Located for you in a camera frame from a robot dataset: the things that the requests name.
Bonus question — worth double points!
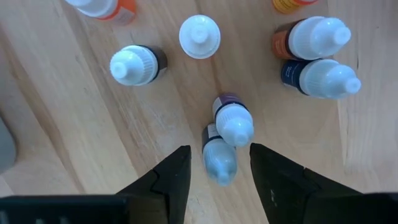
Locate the small orange dye bottle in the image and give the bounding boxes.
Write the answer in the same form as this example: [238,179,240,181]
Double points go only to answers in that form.
[178,14,221,60]
[64,0,137,26]

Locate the small dark red dye bottle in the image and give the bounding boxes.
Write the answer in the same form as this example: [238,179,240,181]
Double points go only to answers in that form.
[271,16,352,62]

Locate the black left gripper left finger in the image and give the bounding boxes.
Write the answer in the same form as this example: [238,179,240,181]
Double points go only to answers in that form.
[0,144,192,224]

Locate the small purple dye bottle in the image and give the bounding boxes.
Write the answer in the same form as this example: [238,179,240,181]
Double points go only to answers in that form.
[212,92,255,148]

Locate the small blue dye bottle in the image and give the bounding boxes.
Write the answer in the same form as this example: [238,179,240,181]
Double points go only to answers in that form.
[201,123,239,187]

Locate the small dark teal dye bottle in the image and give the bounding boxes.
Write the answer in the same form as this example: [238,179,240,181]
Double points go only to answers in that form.
[280,58,363,100]

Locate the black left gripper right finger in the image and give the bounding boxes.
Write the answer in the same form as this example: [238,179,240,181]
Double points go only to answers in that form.
[249,142,398,224]

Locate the small orange-red dye bottle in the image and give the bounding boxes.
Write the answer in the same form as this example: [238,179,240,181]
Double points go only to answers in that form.
[272,0,320,15]

